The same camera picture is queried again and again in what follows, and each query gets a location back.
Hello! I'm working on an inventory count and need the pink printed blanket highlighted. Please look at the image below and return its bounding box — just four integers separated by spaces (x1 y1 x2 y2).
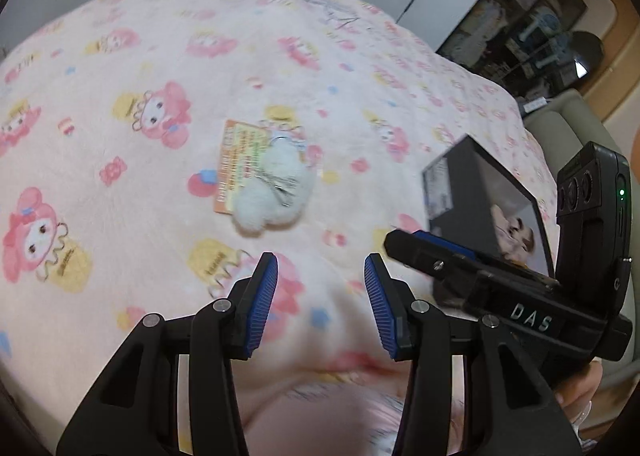
0 0 551 456

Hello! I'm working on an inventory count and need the white fluffy keychain toy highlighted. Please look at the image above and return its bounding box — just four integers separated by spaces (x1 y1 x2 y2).
214 119 317 237

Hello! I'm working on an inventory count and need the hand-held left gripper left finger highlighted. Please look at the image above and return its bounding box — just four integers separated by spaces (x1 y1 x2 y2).
55 252 279 456

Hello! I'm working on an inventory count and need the wooden arched furniture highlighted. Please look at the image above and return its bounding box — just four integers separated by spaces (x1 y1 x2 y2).
575 0 640 137

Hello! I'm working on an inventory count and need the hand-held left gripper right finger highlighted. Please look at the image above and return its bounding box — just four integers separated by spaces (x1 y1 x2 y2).
363 253 583 456

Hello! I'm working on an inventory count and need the dark display shelf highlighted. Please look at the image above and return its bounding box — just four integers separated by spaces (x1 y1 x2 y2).
437 0 608 99

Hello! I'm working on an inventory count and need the person's right hand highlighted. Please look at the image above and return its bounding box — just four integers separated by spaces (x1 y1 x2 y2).
552 358 603 424

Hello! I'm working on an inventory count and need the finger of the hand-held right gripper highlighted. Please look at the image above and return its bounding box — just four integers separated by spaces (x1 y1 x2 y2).
384 228 482 300
411 230 557 287

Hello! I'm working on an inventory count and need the black box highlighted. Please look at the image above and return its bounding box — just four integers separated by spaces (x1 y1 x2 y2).
421 134 557 281

